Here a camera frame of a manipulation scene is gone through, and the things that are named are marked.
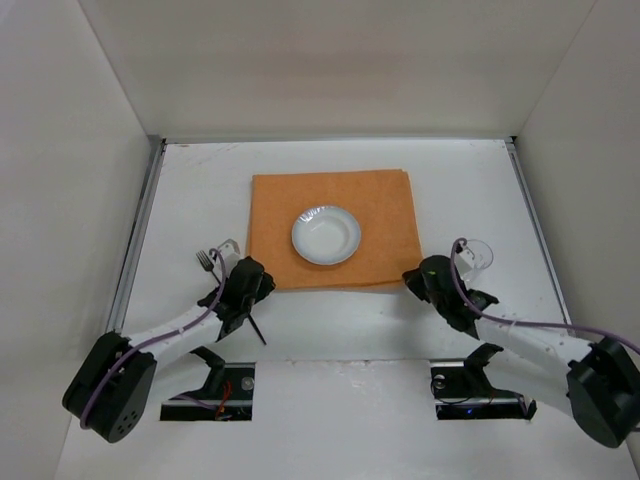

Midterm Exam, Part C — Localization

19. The black plastic knife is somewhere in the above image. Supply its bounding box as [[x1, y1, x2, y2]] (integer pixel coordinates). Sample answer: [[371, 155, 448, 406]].
[[247, 314, 267, 346]]

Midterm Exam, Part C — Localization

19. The clear plastic cup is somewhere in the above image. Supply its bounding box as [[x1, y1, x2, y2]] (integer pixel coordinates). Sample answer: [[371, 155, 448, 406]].
[[461, 239, 494, 284]]

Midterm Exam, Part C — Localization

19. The white paper bowl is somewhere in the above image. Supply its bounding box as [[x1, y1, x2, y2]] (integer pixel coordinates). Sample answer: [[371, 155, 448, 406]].
[[291, 205, 362, 266]]

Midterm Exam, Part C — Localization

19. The orange cloth placemat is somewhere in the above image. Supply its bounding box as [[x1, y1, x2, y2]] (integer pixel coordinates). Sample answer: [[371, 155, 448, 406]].
[[247, 169, 422, 290]]

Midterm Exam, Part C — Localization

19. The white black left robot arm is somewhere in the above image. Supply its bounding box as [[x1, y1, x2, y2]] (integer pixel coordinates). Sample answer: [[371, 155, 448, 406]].
[[62, 256, 276, 443]]

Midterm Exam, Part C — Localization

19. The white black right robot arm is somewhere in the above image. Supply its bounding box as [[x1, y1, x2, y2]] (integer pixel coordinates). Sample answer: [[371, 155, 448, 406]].
[[402, 255, 639, 448]]

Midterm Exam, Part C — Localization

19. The black plastic fork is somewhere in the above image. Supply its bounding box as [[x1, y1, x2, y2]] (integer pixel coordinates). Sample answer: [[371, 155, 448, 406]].
[[196, 250, 221, 285]]

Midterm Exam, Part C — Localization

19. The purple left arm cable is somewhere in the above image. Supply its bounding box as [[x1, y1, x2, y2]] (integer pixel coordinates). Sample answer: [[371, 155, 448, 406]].
[[79, 247, 234, 431]]

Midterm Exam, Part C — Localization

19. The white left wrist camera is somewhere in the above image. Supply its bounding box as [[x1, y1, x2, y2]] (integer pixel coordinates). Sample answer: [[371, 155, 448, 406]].
[[208, 239, 241, 273]]

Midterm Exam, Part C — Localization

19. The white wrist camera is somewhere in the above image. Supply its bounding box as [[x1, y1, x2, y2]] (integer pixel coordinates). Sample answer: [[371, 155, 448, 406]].
[[208, 239, 241, 273], [454, 247, 475, 277]]

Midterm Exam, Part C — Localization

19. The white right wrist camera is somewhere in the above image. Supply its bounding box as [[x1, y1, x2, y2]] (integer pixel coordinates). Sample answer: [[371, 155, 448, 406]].
[[454, 247, 475, 277]]

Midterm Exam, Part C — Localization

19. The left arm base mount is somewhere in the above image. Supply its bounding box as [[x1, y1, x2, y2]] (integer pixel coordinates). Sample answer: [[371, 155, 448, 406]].
[[154, 347, 256, 422]]

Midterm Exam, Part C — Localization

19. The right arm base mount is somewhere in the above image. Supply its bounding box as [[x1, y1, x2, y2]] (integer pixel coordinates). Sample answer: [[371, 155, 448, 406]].
[[430, 343, 537, 421]]

